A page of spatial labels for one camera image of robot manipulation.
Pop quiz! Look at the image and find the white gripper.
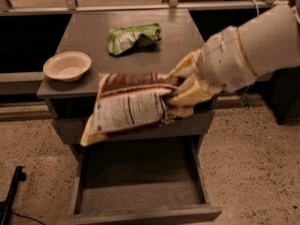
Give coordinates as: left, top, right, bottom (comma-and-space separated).
164, 26, 257, 118

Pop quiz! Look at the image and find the brown chip bag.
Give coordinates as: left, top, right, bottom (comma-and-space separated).
80, 73, 181, 147

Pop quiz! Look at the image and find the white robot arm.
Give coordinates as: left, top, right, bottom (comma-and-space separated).
164, 0, 300, 118

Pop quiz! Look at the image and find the green chip bag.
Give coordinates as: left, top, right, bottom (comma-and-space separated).
108, 23, 161, 56

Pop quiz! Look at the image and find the grey open lower drawer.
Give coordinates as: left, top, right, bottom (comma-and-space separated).
57, 137, 222, 225

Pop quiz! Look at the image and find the grey wooden drawer cabinet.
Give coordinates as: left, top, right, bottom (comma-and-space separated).
37, 8, 204, 157

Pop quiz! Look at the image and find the dark cabinet at right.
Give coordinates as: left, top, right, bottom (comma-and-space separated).
270, 67, 300, 125

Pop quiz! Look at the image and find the white paper bowl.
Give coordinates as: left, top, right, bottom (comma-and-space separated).
43, 52, 92, 82

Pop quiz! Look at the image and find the black stand leg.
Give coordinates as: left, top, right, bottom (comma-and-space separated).
0, 166, 26, 225

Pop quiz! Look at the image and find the white cable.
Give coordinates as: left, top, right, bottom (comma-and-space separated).
248, 0, 261, 17

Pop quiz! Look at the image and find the metal railing frame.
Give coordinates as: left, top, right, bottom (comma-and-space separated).
0, 0, 287, 83

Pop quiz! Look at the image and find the black floor cable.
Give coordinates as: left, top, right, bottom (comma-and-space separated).
8, 211, 47, 225

